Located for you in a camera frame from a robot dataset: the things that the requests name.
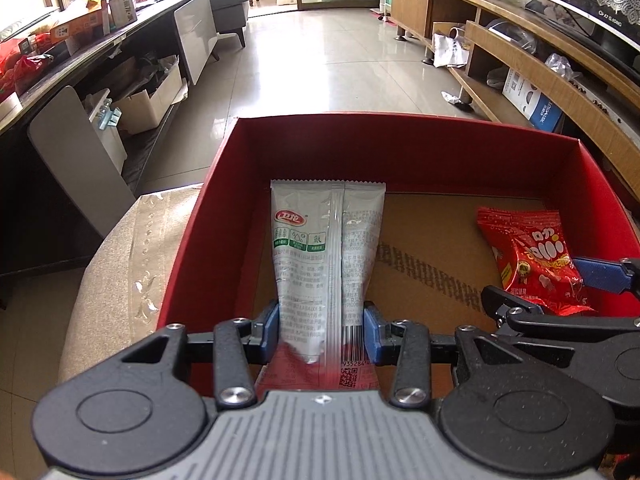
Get small open carton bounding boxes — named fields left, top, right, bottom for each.
left=107, top=0, right=138, bottom=28

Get silver media player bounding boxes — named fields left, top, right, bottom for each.
left=562, top=72, right=640, bottom=131

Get clear plastic dome container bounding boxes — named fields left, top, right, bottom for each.
left=487, top=17, right=538, bottom=56

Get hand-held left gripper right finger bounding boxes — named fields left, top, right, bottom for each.
left=364, top=302, right=506, bottom=409

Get blue and white box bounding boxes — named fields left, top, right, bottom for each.
left=502, top=67, right=563, bottom=133

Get crumpled plastic wrapper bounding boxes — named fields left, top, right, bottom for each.
left=440, top=91, right=473, bottom=111

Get red snack packet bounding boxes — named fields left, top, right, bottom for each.
left=475, top=205, right=598, bottom=316

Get red plastic bag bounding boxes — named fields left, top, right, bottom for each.
left=0, top=37, right=53, bottom=96

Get long wooden tv cabinet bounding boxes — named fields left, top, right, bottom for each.
left=390, top=0, right=640, bottom=196

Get white cardboard box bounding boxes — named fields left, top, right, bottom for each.
left=112, top=62, right=183, bottom=136

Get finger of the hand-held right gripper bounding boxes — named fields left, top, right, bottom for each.
left=571, top=257, right=640, bottom=296
left=481, top=285, right=640, bottom=333

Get grey snack packet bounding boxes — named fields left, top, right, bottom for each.
left=255, top=179, right=387, bottom=392

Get orange flat box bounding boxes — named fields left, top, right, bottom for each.
left=50, top=0, right=108, bottom=43

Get grey sofa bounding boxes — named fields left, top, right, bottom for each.
left=207, top=0, right=253, bottom=51

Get dark coffee table white panels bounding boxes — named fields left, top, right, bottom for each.
left=0, top=0, right=221, bottom=281

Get metal hinge bracket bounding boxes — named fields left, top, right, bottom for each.
left=97, top=102, right=123, bottom=131

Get white plastic bag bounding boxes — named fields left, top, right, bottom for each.
left=432, top=30, right=473, bottom=68

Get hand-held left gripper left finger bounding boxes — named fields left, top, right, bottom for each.
left=121, top=300, right=280, bottom=409

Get red cardboard box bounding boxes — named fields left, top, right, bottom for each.
left=159, top=112, right=640, bottom=397

